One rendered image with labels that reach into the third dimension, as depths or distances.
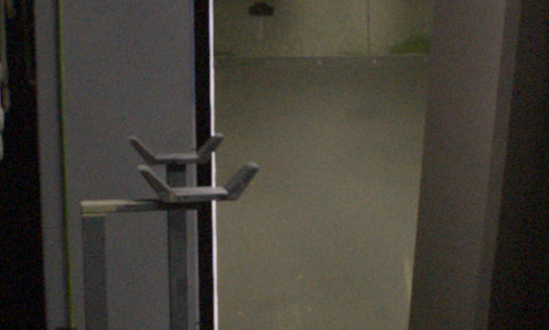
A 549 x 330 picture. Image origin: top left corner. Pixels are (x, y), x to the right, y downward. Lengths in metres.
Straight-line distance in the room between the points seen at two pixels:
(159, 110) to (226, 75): 1.89
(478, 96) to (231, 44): 1.43
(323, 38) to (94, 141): 1.99
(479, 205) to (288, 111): 1.35
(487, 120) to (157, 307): 0.72
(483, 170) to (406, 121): 1.36
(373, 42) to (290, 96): 0.29
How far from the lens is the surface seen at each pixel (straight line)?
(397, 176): 3.16
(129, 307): 1.37
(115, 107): 1.34
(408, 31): 3.34
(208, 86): 1.35
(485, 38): 1.89
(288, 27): 3.26
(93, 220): 0.77
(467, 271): 1.99
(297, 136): 3.16
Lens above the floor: 1.21
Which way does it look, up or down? 9 degrees down
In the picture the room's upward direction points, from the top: straight up
